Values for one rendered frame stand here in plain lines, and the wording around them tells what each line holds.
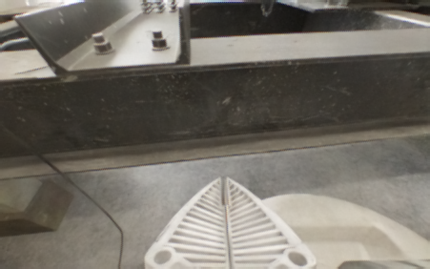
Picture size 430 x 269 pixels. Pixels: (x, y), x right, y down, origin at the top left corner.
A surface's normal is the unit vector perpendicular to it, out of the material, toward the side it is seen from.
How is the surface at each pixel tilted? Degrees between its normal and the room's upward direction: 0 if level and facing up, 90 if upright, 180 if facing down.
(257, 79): 90
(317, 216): 0
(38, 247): 0
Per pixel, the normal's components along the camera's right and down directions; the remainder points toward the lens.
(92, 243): -0.03, -0.70
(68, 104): 0.11, 0.71
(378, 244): -0.93, 0.00
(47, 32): 0.98, -0.18
